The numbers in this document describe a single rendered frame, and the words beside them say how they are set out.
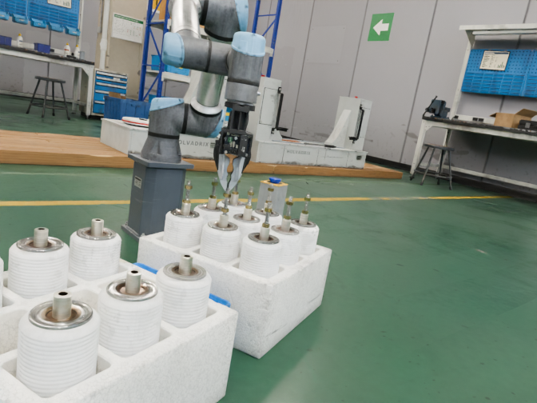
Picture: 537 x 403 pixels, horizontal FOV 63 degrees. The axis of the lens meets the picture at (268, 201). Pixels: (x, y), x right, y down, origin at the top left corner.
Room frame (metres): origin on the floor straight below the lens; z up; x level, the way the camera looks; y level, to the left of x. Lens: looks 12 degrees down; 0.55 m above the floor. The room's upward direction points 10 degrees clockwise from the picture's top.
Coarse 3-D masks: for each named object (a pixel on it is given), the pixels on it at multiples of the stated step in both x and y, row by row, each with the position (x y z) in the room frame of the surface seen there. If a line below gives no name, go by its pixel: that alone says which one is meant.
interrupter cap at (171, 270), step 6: (168, 264) 0.73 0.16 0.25; (174, 264) 0.74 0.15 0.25; (168, 270) 0.71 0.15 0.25; (174, 270) 0.72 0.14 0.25; (192, 270) 0.73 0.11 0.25; (198, 270) 0.73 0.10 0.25; (204, 270) 0.73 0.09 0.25; (168, 276) 0.69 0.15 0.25; (174, 276) 0.68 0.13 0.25; (180, 276) 0.69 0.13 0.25; (186, 276) 0.70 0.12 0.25; (192, 276) 0.70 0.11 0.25; (198, 276) 0.71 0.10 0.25; (204, 276) 0.71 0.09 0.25
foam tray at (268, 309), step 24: (144, 240) 1.05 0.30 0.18; (216, 264) 0.96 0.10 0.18; (312, 264) 1.11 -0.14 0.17; (216, 288) 0.95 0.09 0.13; (240, 288) 0.92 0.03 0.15; (264, 288) 0.90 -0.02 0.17; (288, 288) 0.98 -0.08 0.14; (312, 288) 1.14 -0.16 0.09; (240, 312) 0.92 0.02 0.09; (264, 312) 0.89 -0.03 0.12; (288, 312) 1.01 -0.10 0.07; (240, 336) 0.92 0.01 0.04; (264, 336) 0.89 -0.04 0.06
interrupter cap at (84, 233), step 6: (84, 228) 0.85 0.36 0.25; (90, 228) 0.86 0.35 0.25; (78, 234) 0.81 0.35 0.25; (84, 234) 0.81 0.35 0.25; (90, 234) 0.83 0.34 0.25; (102, 234) 0.84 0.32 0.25; (108, 234) 0.84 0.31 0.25; (114, 234) 0.84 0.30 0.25; (96, 240) 0.80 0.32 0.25; (102, 240) 0.81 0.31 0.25
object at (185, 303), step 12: (168, 288) 0.67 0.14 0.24; (180, 288) 0.67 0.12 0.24; (192, 288) 0.68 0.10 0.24; (204, 288) 0.70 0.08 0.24; (168, 300) 0.67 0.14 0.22; (180, 300) 0.67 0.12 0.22; (192, 300) 0.68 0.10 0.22; (204, 300) 0.70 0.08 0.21; (168, 312) 0.67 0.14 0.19; (180, 312) 0.67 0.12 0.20; (192, 312) 0.68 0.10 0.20; (204, 312) 0.70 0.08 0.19; (180, 324) 0.67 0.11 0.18; (192, 324) 0.68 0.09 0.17
